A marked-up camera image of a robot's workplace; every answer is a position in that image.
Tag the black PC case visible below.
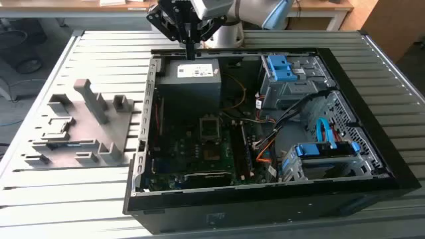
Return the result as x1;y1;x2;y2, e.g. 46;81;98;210
122;47;423;236

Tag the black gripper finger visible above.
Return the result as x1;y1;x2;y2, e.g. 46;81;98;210
147;6;194;61
191;15;230;61

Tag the blue data cable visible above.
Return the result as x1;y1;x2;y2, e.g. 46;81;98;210
316;117;339;150

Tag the silver square CPU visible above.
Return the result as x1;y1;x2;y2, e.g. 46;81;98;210
50;117;77;134

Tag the black NVIDIA graphics card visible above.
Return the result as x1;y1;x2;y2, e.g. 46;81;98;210
182;171;234;189

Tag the wooden cabinet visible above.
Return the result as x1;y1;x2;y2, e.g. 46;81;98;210
340;0;425;64

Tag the grey power supply unit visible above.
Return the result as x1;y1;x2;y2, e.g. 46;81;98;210
157;58;223;110

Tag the CPU socket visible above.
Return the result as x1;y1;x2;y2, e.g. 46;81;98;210
202;147;223;162

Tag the hard disk in blue carrier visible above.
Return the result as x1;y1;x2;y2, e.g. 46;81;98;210
295;141;363;159

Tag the grey parts rack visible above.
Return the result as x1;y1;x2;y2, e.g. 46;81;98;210
21;78;137;169

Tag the green Dell motherboard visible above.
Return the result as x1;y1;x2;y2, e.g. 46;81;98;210
146;94;279;192

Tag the blue disk carrier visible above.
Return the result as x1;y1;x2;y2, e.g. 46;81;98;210
267;54;299;82

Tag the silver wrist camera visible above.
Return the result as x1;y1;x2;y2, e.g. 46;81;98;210
191;0;231;20

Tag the wooden desk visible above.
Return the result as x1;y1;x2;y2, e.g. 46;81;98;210
0;0;355;32

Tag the yellow wire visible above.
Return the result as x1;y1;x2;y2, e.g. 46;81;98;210
220;73;248;110

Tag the black RAM slot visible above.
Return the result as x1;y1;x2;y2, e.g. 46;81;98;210
238;121;252;179
231;120;246;180

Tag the black cart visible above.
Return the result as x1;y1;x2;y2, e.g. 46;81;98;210
0;17;49;75

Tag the coloured wire bundle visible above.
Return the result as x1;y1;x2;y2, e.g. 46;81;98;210
239;116;278;124

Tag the white box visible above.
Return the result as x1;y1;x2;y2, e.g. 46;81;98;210
99;0;129;7

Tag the orange cable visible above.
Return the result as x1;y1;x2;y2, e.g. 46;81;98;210
255;138;278;164

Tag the black cable bundle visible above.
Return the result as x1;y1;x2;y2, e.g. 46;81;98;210
254;90;335;150

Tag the RAM stick blue label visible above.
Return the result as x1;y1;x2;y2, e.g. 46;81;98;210
46;140;95;149

